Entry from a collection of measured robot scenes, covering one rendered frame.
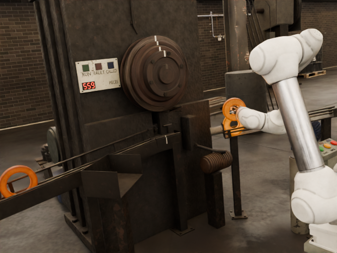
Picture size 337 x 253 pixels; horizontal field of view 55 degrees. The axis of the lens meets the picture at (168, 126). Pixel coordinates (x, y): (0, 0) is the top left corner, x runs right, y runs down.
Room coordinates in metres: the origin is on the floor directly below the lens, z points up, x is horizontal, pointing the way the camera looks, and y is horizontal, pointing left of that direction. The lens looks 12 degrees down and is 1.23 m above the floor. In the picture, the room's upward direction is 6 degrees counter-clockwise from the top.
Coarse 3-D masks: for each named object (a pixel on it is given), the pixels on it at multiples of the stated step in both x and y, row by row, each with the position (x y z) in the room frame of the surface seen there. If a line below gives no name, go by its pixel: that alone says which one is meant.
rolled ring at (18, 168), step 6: (12, 168) 1.59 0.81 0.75; (18, 168) 1.61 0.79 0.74; (24, 168) 1.62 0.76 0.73; (30, 168) 1.66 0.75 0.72; (6, 174) 1.57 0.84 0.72; (12, 174) 1.59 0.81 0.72; (30, 174) 1.63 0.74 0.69; (0, 180) 1.56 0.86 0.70; (6, 180) 1.57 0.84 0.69; (30, 180) 1.65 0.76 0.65; (36, 180) 1.65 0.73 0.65; (0, 186) 1.55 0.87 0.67; (6, 186) 1.57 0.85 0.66; (30, 186) 1.63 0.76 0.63; (6, 192) 1.56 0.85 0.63
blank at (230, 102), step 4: (228, 100) 2.13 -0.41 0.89; (232, 100) 2.13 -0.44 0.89; (236, 100) 2.13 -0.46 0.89; (240, 100) 2.13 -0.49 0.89; (224, 104) 2.14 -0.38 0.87; (228, 104) 2.13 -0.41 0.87; (232, 104) 2.13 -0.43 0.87; (236, 104) 2.13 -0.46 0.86; (240, 104) 2.13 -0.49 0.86; (244, 104) 2.13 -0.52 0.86; (224, 108) 2.13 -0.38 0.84; (228, 108) 2.13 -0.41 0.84; (224, 112) 2.13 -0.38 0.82; (228, 112) 2.13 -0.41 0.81; (228, 116) 2.13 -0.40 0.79; (232, 116) 2.13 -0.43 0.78; (232, 120) 2.14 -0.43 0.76; (236, 120) 2.14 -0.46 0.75
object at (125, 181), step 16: (112, 160) 1.76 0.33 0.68; (128, 160) 1.72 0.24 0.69; (96, 176) 1.49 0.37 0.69; (112, 176) 1.46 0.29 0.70; (128, 176) 1.68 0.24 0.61; (96, 192) 1.50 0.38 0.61; (112, 192) 1.46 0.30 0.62; (128, 208) 1.64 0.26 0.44; (128, 224) 1.62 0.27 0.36; (128, 240) 1.60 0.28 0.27
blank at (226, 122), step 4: (224, 120) 2.24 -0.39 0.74; (228, 120) 2.24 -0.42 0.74; (224, 124) 2.24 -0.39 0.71; (228, 124) 2.24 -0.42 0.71; (240, 124) 2.24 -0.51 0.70; (224, 128) 2.24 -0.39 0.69; (228, 128) 2.24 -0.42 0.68; (232, 128) 2.25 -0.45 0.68; (236, 132) 2.24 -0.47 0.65; (240, 132) 2.24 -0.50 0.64
